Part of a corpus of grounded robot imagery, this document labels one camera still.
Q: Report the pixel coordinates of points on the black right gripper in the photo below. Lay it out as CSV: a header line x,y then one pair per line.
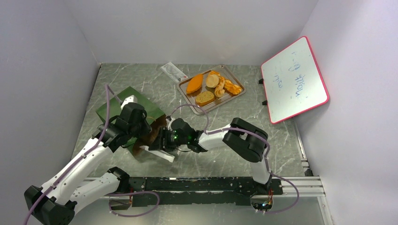
x,y
161,144

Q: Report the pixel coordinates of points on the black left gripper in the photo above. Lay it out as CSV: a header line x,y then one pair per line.
x,y
146,130

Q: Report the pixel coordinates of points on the green paper bag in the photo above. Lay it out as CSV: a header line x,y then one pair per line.
x,y
156,117

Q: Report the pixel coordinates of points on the round seeded fake bread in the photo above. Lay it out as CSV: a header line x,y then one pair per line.
x,y
204,98

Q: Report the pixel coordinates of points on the smooth orange fake loaf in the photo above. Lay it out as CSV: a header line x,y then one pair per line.
x,y
194,84

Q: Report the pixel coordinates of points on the metal baking tray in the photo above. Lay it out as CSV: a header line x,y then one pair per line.
x,y
210,89

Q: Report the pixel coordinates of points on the pale round fake bun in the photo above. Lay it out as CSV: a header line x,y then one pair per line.
x,y
212,80

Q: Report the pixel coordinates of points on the braided orange fake bread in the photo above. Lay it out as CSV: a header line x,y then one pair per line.
x,y
229,85

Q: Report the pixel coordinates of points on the pale croissant fake bread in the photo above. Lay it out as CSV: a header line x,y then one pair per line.
x,y
219,89

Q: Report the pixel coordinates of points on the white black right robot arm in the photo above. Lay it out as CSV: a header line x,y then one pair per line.
x,y
245,139

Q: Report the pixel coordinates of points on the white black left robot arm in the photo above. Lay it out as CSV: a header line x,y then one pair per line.
x,y
59,199

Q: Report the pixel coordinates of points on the clear plastic packet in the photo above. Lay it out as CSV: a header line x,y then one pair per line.
x,y
173,72

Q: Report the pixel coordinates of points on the pink framed whiteboard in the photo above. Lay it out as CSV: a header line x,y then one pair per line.
x,y
293,82

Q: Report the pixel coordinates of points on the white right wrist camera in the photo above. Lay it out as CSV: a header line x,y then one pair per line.
x,y
169,119

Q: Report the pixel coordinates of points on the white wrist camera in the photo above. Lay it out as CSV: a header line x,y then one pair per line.
x,y
130,99
169,119

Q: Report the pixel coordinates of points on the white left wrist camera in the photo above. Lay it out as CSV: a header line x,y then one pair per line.
x,y
130,99

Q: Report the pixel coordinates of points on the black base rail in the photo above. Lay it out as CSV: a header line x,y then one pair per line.
x,y
197,190

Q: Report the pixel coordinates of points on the aluminium frame rail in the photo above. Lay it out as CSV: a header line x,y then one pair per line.
x,y
311,185

